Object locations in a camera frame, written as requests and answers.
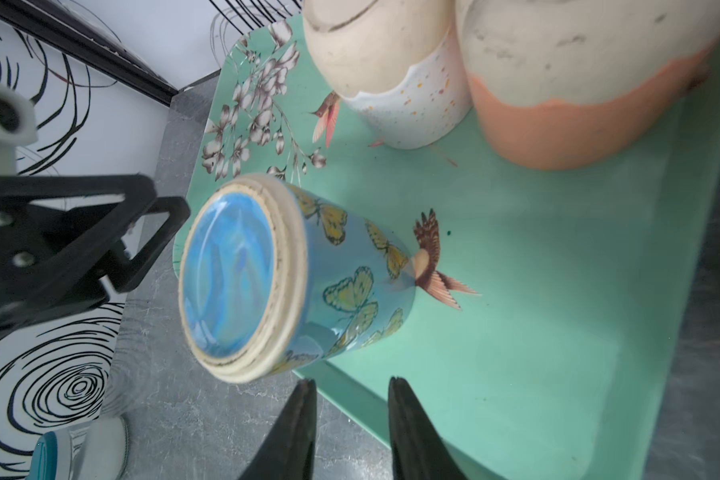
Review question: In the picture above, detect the orange cream mug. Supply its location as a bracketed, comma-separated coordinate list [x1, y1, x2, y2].
[455, 0, 720, 170]

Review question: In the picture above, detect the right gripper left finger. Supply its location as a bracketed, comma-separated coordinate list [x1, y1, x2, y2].
[239, 379, 317, 480]

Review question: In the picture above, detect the green floral tray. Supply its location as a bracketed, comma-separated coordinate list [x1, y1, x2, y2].
[173, 17, 720, 479]

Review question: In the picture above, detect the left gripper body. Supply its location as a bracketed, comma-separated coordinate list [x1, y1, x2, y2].
[0, 203, 111, 341]

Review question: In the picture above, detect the speckled cream mug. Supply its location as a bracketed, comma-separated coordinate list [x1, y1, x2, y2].
[302, 0, 472, 150]

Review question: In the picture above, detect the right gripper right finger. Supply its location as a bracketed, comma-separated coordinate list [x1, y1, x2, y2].
[388, 377, 466, 480]

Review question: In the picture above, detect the blue mug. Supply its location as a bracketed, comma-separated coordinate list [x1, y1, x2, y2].
[178, 174, 416, 384]

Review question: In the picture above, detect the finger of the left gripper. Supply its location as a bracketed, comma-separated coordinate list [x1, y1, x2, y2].
[0, 174, 157, 240]
[96, 196, 190, 294]

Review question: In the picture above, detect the teal white cup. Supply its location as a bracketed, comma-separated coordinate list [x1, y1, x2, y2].
[26, 416, 130, 480]

